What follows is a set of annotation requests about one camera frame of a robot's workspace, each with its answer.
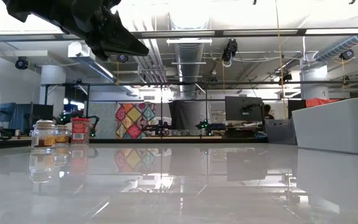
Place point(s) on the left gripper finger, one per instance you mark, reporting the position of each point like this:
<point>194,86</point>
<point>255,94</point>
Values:
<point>123,42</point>
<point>99,53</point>

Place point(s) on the red smoked paprika tin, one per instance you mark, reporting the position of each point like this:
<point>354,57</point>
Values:
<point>80,130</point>

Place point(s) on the glass jar with brown spice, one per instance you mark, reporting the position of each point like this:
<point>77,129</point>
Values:
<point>43,137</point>

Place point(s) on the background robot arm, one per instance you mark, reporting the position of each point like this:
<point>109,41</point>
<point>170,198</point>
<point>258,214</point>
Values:
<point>93,123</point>
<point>157,129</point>
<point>204,125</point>

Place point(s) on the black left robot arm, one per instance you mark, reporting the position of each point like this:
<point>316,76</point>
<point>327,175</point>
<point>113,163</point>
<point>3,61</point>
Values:
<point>17,7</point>

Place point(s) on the white ceiling unit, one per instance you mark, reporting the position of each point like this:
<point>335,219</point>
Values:
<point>75,49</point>

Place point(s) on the colourful diamond patterned quilt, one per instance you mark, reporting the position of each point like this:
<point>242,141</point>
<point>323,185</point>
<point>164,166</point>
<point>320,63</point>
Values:
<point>134,121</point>

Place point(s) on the dark screen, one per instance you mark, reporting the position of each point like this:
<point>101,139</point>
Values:
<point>42,112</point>

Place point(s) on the glass jar with yellow spice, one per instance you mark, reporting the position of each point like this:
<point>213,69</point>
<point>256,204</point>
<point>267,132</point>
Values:
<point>63,135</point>

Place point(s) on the dark grey hanging cloth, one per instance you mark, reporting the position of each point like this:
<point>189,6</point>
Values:
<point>188,113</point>

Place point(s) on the black monitor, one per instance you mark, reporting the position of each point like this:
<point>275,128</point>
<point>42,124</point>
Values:
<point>244,109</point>

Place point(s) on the cluttered desk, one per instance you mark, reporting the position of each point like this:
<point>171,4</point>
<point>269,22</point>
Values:
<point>241,129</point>

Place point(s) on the person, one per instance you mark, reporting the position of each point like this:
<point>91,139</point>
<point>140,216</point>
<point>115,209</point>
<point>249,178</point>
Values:
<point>268,112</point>

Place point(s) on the clear bin with coins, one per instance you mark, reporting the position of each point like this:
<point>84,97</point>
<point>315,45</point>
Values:
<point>278,133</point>

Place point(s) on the orange cloth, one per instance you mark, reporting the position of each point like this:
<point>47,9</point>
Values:
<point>322,102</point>

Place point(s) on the white plastic bin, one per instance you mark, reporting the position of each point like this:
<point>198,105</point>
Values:
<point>337,127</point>

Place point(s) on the silver ventilation duct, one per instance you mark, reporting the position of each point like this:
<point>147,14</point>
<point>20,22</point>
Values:
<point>188,62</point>

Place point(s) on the overhead frame beam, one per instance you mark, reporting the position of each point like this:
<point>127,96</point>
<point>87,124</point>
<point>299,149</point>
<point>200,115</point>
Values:
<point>228,32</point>

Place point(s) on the black pipe rail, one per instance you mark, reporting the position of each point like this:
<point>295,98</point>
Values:
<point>259,82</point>

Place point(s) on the striped flexible duct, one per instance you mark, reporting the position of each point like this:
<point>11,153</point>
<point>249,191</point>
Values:
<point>343,45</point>

